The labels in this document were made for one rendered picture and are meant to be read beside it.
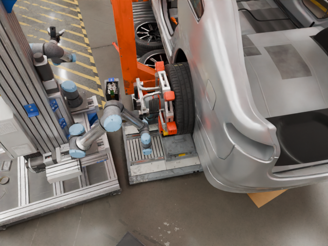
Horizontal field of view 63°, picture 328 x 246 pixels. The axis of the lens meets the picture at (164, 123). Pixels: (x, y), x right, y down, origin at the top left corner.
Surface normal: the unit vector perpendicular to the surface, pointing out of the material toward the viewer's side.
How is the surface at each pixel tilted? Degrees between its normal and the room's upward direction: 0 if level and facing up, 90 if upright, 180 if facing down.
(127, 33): 90
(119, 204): 0
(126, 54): 90
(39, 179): 0
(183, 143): 0
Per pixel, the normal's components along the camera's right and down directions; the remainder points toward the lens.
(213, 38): -0.75, -0.18
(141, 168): 0.01, -0.60
